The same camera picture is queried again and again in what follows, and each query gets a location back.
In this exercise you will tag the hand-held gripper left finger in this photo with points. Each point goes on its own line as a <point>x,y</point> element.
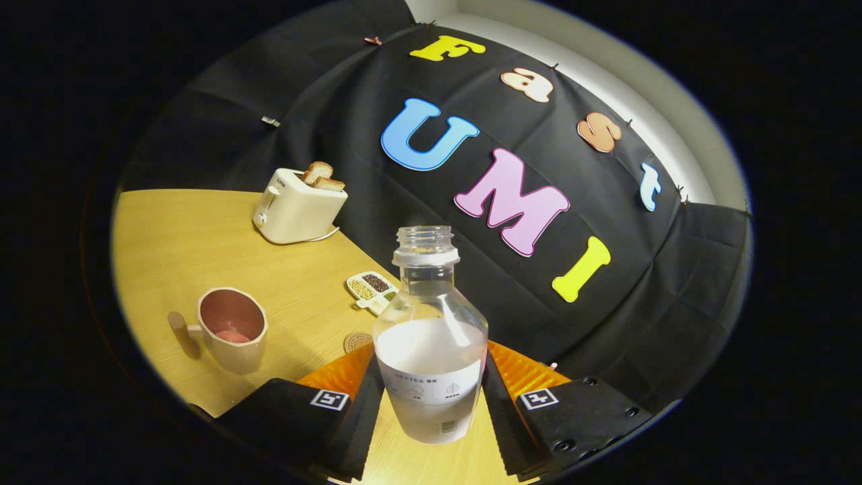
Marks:
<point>367,431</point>

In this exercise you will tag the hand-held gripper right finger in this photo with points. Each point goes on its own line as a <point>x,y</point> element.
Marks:
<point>498,424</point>

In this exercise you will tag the round wooden coaster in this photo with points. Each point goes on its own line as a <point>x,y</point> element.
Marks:
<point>355,342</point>

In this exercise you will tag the clear plastic juice bottle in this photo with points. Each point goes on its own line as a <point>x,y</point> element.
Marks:
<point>431,350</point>

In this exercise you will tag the white divided bean dish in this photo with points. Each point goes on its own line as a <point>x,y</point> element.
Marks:
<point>370,289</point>

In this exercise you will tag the cream toaster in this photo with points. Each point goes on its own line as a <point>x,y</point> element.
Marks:
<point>296,215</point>

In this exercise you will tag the toast slice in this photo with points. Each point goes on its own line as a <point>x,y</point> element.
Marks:
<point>330,184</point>
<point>316,172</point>

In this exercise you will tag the wooden table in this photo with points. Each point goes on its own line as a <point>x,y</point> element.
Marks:
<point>168,236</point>

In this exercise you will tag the silver cloth clip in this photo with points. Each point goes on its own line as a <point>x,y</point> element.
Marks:
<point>270,121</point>

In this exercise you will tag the black backdrop cloth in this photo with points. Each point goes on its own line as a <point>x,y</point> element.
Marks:
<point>323,101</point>

